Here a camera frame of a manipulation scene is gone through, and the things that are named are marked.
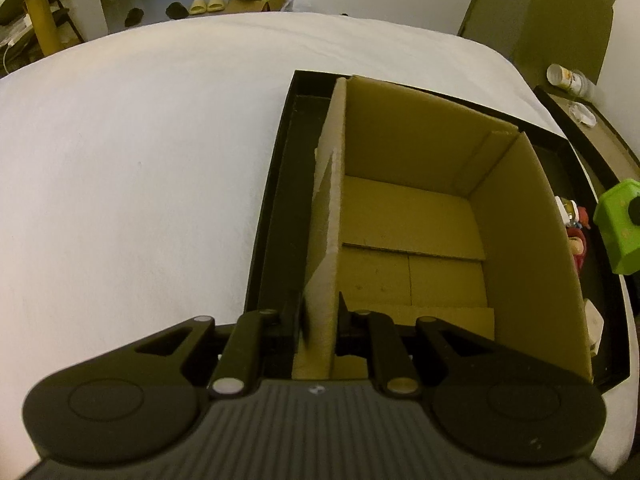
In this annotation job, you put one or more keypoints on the yellow table leg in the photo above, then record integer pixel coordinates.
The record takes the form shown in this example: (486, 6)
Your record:
(40, 15)

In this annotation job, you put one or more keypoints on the instant noodle cup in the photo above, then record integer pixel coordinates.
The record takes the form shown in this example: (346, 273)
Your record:
(559, 75)

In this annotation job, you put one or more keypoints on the dark nightstand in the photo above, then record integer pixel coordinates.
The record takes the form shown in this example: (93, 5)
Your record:
(607, 145)

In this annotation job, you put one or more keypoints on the brown cardboard box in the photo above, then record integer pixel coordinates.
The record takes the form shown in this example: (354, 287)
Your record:
(415, 210)

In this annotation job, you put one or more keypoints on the olive headboard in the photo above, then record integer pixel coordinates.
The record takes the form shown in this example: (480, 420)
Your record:
(545, 15)

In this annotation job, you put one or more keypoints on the white face mask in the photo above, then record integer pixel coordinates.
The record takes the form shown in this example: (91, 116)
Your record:
(584, 112)

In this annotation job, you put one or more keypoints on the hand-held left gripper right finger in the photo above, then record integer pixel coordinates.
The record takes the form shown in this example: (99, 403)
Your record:
(385, 355)

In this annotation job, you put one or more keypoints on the blue cube dog toy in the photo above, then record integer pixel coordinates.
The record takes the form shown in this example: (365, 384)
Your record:
(595, 327)

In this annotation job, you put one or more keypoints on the green hexagonal box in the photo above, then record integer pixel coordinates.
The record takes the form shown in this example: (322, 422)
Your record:
(617, 235)

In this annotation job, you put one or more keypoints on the red doll figure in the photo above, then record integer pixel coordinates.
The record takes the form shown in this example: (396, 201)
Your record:
(577, 250)

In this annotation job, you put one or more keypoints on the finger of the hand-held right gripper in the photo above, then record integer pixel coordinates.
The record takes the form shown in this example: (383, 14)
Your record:
(636, 210)

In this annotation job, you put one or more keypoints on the black shallow tray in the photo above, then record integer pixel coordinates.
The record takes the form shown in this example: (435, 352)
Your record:
(280, 220)

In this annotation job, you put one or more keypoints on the yellow slipper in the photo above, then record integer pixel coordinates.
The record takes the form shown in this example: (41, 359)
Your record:
(216, 4)
(198, 7)

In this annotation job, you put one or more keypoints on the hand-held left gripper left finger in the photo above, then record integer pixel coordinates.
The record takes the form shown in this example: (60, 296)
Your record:
(240, 350)

